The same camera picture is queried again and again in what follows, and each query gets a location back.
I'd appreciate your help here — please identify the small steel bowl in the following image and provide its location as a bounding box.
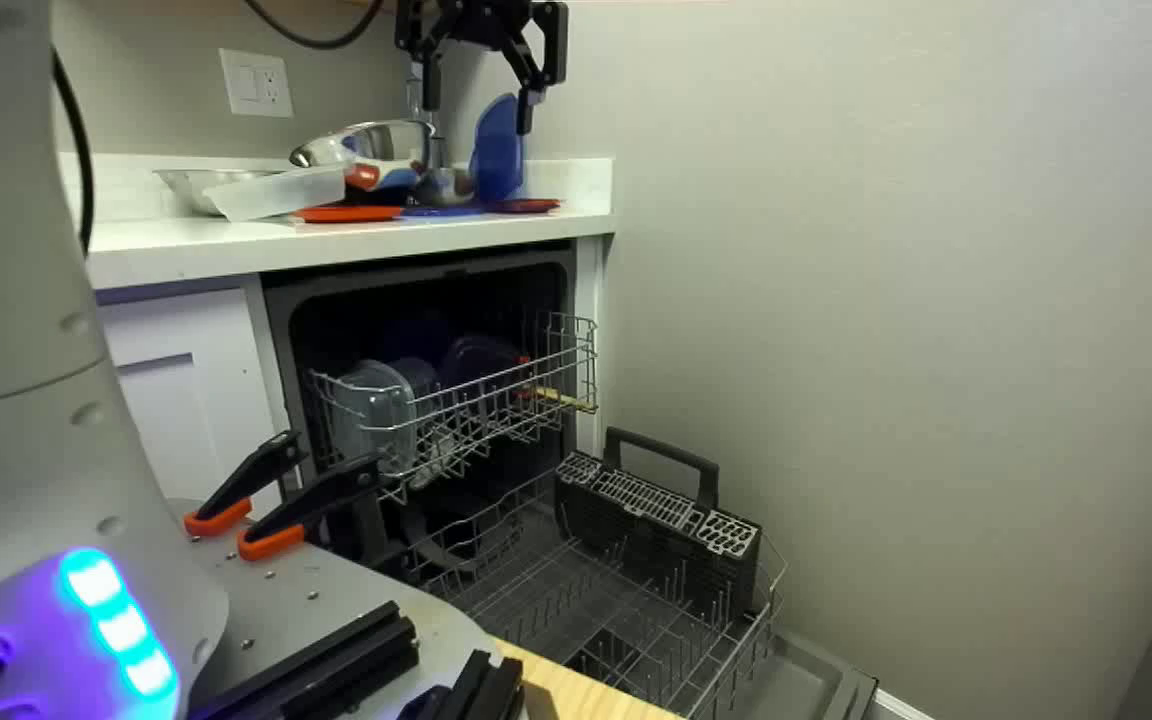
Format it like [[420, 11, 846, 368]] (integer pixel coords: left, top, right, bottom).
[[283, 113, 434, 179]]

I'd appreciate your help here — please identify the wire dishwasher rack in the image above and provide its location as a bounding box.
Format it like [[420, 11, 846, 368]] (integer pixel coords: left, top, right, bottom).
[[383, 452, 788, 720], [305, 312, 603, 505]]

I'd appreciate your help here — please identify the black cutlery basket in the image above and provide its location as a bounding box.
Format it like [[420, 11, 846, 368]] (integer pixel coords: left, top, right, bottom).
[[554, 423, 768, 625]]

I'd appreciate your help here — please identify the white wall outlet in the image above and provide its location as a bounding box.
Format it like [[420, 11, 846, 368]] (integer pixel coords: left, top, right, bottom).
[[216, 45, 298, 126]]

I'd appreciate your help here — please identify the wooden utensil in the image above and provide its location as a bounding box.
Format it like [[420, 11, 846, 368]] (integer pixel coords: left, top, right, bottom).
[[529, 386, 598, 412]]

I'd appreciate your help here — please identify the small red plastic lid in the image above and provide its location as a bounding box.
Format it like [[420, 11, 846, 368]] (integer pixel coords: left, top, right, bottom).
[[480, 193, 565, 222]]

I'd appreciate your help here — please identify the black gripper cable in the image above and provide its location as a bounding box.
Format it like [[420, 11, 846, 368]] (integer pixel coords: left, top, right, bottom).
[[241, 0, 387, 57]]

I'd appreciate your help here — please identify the blue plastic lid in rack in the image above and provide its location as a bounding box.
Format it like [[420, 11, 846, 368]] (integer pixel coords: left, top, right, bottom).
[[381, 347, 447, 406]]

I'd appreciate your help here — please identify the grey round plastic container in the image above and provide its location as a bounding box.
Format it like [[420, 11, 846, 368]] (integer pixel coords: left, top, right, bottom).
[[338, 355, 420, 472]]

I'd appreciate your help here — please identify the black aluminium extrusion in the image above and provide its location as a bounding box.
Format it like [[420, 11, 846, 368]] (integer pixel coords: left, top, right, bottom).
[[190, 596, 425, 720], [396, 646, 529, 720]]

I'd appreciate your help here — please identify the grey metal mounting plate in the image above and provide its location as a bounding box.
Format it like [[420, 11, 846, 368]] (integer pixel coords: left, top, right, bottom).
[[175, 522, 508, 705]]

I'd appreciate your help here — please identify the built-in dishwasher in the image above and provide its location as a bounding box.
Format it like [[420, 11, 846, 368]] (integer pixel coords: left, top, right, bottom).
[[260, 238, 616, 572]]

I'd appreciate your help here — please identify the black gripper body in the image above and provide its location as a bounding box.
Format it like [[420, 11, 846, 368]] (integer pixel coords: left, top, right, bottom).
[[434, 0, 535, 49]]

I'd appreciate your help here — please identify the purple plastic container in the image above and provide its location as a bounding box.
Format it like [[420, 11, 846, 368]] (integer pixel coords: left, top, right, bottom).
[[435, 331, 529, 393]]

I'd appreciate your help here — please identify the black clamp with orange tips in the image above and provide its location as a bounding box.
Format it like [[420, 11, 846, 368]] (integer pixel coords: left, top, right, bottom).
[[182, 428, 310, 546], [231, 458, 387, 564]]

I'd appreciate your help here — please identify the black cable beside arm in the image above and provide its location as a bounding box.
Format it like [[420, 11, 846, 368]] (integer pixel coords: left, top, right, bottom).
[[50, 45, 101, 260]]

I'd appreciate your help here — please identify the white base cabinet door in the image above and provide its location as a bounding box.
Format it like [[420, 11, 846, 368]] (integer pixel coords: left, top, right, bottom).
[[91, 276, 289, 514]]

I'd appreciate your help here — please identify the wooden board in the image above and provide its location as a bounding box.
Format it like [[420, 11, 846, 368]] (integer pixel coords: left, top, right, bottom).
[[486, 631, 690, 720]]

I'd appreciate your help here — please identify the large red plastic lid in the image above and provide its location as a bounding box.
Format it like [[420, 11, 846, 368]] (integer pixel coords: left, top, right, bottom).
[[298, 200, 411, 228]]

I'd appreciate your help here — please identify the tall blue plastic container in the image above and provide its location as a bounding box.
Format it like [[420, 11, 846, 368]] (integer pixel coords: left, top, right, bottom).
[[464, 88, 535, 203]]

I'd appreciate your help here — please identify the steel cup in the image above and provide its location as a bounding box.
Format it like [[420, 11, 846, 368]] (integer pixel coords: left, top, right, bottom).
[[411, 107, 456, 186]]

